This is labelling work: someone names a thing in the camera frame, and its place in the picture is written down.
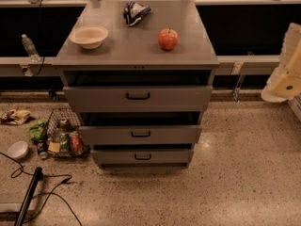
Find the yellow brown snack bag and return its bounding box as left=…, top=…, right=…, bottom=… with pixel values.
left=0, top=109, right=30, bottom=125

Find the black pole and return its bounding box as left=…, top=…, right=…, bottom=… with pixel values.
left=14, top=167, right=42, bottom=226

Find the cardboard box at right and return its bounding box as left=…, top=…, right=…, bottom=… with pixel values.
left=288, top=94, right=301, bottom=121

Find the clear plastic water bottle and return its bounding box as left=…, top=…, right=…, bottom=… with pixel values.
left=22, top=34, right=41, bottom=63

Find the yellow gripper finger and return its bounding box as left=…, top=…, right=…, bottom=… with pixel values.
left=271, top=40, right=301, bottom=99

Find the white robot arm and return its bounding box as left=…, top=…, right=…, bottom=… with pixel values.
left=261, top=23, right=301, bottom=103

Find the red apple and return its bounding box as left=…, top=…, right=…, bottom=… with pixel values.
left=158, top=28, right=179, bottom=51

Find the wire mesh basket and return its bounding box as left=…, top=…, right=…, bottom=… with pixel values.
left=46, top=108, right=88, bottom=157

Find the black hanging cable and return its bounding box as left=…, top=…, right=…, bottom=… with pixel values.
left=32, top=0, right=52, bottom=77

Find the top grey drawer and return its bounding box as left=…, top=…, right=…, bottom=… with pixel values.
left=64, top=86, right=212, bottom=112

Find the white bowl on floor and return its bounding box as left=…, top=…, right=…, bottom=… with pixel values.
left=8, top=141, right=29, bottom=159

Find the green snack bag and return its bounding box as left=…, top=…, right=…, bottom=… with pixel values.
left=26, top=118, right=48, bottom=144

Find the middle grey drawer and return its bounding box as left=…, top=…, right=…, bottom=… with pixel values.
left=79, top=125, right=201, bottom=145

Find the bottom grey drawer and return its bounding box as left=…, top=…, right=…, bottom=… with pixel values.
left=90, top=149, right=194, bottom=165

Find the grey drawer cabinet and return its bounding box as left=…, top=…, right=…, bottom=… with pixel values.
left=52, top=0, right=220, bottom=170

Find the grey drawer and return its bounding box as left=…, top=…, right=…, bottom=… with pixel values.
left=90, top=149, right=194, bottom=165
left=64, top=86, right=212, bottom=112
left=79, top=125, right=201, bottom=145

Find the blue soda can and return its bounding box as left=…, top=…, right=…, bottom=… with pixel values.
left=37, top=141, right=48, bottom=159

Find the blue white chip bag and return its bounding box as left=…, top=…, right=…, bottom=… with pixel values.
left=123, top=1, right=151, bottom=26

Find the red soda can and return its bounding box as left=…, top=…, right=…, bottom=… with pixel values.
left=70, top=132, right=84, bottom=155

